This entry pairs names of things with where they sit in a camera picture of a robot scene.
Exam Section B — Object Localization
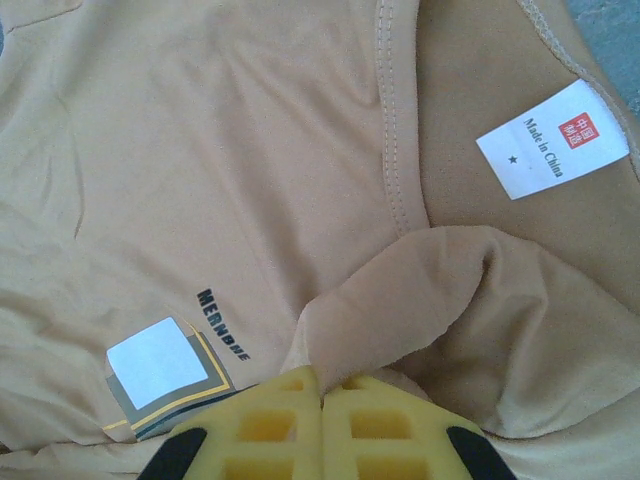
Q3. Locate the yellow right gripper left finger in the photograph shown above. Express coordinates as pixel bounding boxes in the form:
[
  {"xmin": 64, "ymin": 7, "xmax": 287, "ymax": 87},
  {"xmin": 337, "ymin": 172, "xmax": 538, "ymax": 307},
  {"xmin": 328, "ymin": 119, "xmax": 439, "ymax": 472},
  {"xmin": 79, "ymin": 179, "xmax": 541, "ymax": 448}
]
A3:
[{"xmin": 139, "ymin": 363, "xmax": 325, "ymax": 480}]

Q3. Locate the tan brown t-shirt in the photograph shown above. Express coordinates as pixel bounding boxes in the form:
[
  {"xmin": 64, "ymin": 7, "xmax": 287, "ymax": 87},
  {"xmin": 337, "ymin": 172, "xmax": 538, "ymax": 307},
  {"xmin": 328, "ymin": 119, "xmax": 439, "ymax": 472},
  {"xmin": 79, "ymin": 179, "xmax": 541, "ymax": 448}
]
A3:
[{"xmin": 0, "ymin": 0, "xmax": 640, "ymax": 480}]

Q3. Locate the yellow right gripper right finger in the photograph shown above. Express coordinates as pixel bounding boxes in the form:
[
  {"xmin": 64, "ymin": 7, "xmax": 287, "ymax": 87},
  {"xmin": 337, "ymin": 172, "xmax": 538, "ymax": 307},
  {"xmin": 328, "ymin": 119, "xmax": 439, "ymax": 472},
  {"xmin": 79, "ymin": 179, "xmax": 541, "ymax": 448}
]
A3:
[{"xmin": 322, "ymin": 376, "xmax": 520, "ymax": 480}]

